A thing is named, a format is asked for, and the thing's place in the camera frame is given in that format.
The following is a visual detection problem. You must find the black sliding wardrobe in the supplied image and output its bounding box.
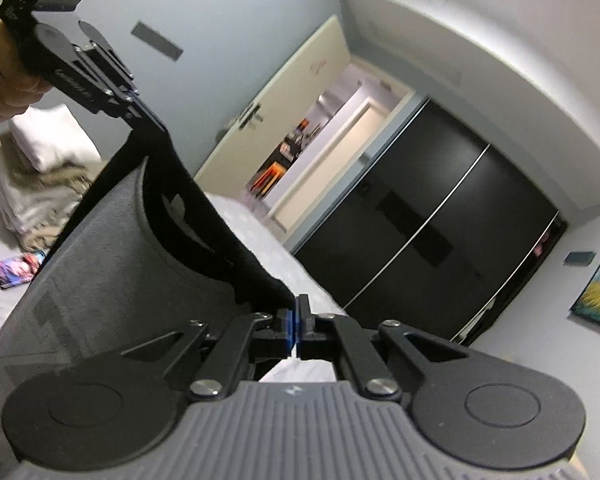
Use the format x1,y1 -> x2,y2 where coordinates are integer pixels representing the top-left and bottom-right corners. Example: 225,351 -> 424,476
290,95 -> 567,347

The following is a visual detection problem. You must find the grey shirt with black trim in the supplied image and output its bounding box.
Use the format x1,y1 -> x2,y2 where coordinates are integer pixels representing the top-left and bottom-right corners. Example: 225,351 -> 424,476
0,127 -> 301,480

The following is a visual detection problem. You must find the smartphone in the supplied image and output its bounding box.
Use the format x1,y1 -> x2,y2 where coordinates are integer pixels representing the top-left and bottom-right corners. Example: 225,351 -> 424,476
0,249 -> 49,291

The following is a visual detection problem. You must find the bed with dotted sheet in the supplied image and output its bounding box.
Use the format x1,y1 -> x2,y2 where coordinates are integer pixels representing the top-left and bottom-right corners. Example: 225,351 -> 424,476
0,135 -> 351,384

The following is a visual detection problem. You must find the cream door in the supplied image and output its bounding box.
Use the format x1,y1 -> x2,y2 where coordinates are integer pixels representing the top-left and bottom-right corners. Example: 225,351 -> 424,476
192,14 -> 354,211

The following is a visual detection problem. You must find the stack of folded light clothes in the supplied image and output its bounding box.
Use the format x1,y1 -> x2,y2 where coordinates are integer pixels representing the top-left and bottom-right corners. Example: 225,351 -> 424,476
0,105 -> 104,252

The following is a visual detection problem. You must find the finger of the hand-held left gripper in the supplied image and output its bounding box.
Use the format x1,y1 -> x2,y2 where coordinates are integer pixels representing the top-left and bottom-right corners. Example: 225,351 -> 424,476
107,87 -> 171,135
78,20 -> 141,97

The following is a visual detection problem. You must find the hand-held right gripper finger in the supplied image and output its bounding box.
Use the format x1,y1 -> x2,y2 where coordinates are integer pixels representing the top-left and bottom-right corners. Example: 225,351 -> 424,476
120,307 -> 297,402
296,294 -> 471,402

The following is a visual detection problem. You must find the orange stool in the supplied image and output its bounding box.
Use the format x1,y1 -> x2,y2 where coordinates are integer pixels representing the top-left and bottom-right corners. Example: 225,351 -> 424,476
250,166 -> 287,197

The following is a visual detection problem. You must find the person's left hand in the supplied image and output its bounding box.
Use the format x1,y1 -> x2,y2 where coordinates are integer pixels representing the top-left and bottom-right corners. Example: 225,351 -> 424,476
0,19 -> 54,125

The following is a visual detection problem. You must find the metal door handle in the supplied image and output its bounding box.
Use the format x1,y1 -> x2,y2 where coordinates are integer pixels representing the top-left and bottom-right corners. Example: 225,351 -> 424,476
229,102 -> 264,132

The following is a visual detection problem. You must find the grey wall plaque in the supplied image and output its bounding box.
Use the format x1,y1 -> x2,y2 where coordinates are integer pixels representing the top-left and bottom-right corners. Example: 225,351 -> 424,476
130,20 -> 185,60

